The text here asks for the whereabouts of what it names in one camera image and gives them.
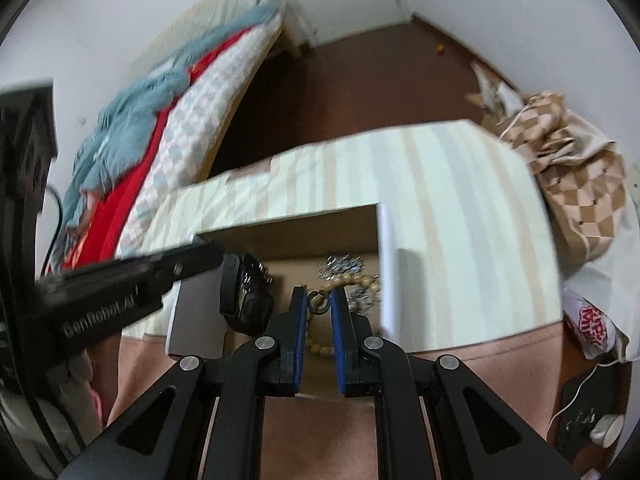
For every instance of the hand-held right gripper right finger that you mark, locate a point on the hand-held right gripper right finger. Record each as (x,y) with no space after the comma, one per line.
(340,350)

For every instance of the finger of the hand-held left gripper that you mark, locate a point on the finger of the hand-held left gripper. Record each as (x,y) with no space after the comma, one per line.
(185,265)

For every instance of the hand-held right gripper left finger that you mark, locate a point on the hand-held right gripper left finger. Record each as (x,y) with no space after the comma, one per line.
(299,340)

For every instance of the black smart band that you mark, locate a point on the black smart band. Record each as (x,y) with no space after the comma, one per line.
(250,312)

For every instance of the cardboard box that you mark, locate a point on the cardboard box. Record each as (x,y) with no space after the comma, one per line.
(400,285)

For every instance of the bed with red blanket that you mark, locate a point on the bed with red blanket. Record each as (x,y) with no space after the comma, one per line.
(115,210)

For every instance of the teal quilt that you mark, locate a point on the teal quilt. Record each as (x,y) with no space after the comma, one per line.
(130,130)

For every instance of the checkered bed sheet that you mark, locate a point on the checkered bed sheet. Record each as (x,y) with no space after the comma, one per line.
(200,120)

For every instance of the striped and pink tablecloth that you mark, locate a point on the striped and pink tablecloth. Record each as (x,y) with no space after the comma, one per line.
(450,235)

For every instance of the beige pillow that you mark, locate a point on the beige pillow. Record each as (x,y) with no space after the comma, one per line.
(220,5)

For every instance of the white bag with red print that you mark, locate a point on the white bag with red print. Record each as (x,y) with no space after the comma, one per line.
(595,325)

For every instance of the white charger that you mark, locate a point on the white charger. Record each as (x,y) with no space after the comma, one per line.
(607,430)

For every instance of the brown checkered cloth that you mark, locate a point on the brown checkered cloth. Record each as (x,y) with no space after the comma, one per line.
(575,195)

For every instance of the white door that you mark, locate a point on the white door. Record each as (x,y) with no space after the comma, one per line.
(350,0)

